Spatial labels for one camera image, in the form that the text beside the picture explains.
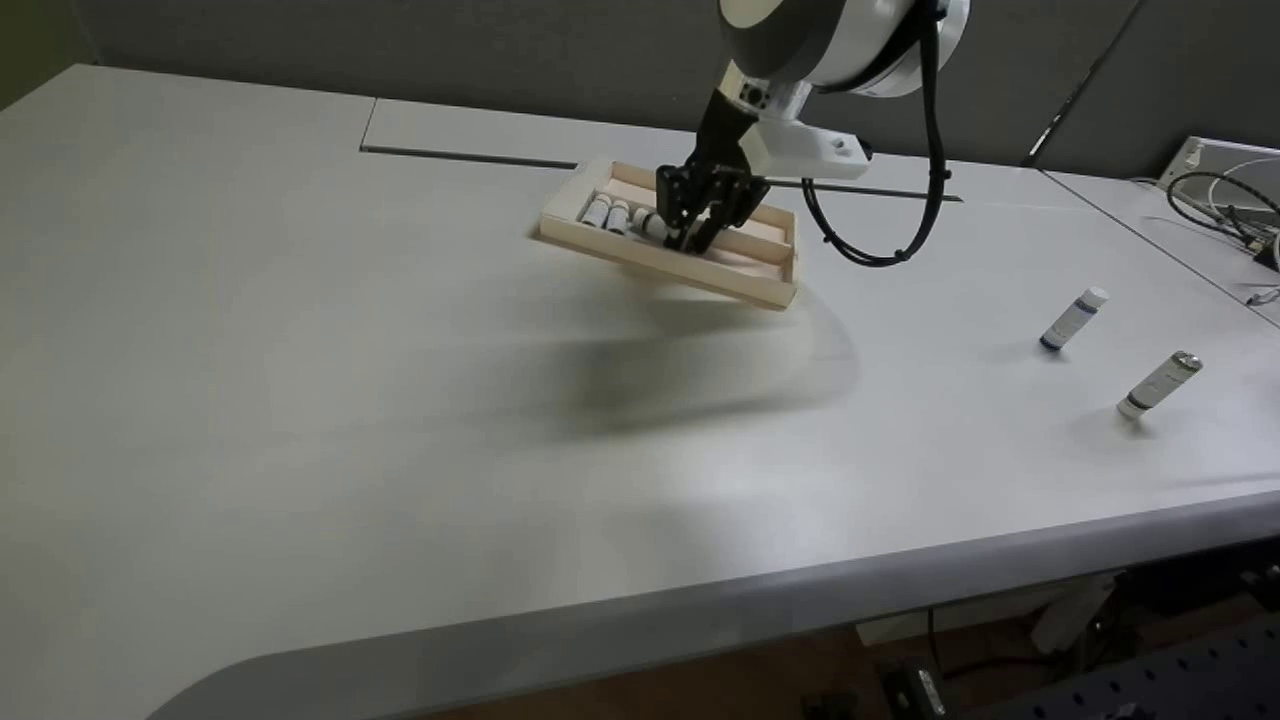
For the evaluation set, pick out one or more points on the white power strip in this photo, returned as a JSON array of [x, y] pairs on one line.
[[1068, 619]]

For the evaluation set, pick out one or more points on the black perforated metal plate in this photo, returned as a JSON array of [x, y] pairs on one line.
[[1162, 683]]

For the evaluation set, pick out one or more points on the black round floor object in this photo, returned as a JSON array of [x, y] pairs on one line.
[[918, 694]]

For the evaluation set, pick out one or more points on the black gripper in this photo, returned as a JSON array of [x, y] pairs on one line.
[[726, 152]]

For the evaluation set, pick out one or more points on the dark grey partition panel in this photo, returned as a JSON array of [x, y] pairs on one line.
[[532, 55], [1187, 72]]

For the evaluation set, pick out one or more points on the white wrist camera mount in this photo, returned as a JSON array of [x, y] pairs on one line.
[[819, 145]]

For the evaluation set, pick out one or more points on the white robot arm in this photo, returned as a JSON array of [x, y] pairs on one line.
[[835, 36]]

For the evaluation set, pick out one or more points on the white device box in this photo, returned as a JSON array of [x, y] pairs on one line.
[[1221, 157]]

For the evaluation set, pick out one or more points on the wooden tray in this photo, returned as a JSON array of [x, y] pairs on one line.
[[745, 264]]

